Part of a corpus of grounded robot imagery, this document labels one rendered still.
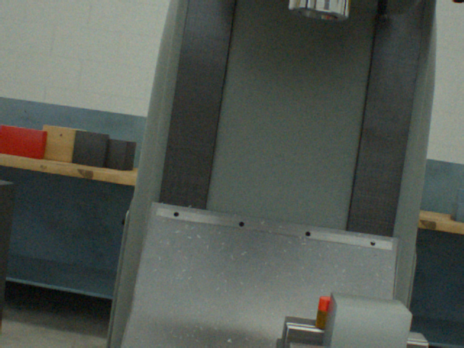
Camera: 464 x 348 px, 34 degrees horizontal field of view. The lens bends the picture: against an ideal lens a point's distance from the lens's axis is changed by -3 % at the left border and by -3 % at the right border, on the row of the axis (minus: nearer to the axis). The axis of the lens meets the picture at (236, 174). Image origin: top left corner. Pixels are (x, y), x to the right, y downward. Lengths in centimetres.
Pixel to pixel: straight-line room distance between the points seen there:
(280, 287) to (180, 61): 31
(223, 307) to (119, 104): 401
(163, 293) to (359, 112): 33
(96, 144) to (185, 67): 342
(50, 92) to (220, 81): 406
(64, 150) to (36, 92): 69
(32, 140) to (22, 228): 84
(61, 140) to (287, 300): 359
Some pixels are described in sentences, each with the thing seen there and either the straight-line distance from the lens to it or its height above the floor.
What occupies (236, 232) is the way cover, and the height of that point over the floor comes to 106.
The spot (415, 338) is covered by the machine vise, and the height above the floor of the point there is 103.
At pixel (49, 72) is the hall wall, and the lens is 503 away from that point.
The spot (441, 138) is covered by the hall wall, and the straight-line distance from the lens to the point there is 493.
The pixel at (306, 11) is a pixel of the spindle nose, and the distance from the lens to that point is 64.
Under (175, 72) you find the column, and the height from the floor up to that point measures 124.
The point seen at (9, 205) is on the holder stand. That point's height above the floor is 108.
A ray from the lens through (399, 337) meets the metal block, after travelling 62.
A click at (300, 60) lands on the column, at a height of 128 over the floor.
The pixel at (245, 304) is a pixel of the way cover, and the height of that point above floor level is 98.
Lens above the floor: 118
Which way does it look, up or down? 3 degrees down
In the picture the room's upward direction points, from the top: 8 degrees clockwise
